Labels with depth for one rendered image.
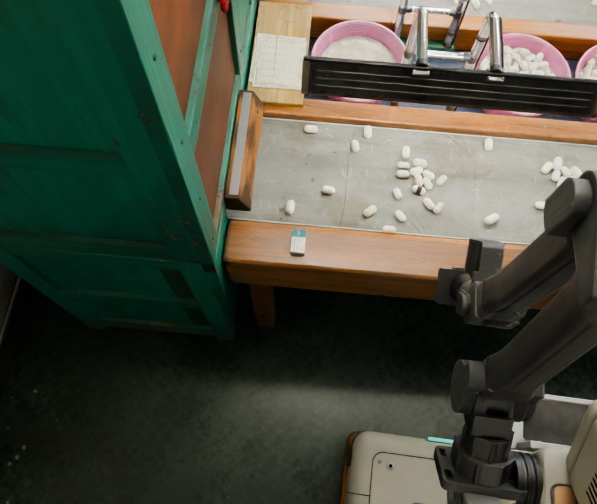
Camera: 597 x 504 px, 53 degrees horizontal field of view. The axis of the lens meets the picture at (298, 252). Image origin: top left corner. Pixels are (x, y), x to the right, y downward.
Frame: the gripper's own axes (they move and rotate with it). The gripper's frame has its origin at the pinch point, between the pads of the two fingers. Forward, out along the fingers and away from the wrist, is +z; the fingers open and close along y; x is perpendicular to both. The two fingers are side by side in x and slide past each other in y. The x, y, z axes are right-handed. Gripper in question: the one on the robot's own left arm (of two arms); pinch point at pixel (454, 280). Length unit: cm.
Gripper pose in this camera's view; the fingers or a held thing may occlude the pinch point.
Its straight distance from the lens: 120.1
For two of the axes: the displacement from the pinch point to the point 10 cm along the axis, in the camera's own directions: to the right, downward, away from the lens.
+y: -9.9, -1.2, 0.3
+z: 0.4, -1.3, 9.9
